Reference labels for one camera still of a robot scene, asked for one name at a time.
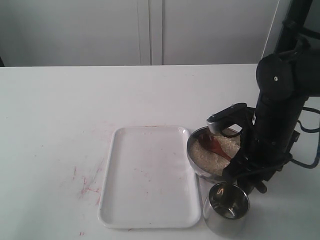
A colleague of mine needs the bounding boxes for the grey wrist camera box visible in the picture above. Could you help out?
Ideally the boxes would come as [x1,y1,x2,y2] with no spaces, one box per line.
[206,103,248,134]

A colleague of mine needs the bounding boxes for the black vertical post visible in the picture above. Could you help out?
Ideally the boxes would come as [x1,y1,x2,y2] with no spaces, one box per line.
[273,0,320,61]

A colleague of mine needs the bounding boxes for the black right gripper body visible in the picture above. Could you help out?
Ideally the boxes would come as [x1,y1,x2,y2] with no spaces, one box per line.
[222,99,306,190]

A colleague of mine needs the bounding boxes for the white rectangular plastic tray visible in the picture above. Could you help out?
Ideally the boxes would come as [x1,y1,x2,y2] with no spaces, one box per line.
[98,126,202,229]

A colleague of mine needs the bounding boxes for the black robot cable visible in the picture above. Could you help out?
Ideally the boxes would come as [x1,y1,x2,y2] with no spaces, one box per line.
[294,107,320,169]

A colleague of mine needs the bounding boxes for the small steel cup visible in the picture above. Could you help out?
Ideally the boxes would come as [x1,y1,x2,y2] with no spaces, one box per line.
[203,182,250,238]

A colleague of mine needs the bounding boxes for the white cabinet doors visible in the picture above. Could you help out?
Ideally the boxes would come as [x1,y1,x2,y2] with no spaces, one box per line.
[0,0,279,67]

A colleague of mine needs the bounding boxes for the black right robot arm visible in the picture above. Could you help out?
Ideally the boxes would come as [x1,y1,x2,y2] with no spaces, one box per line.
[222,36,320,194]

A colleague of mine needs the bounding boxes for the steel bowl of rice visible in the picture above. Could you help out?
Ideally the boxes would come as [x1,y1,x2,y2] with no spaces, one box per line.
[187,126,241,183]

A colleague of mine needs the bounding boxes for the brown wooden spoon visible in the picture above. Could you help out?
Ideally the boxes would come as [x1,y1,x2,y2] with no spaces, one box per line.
[198,133,232,162]

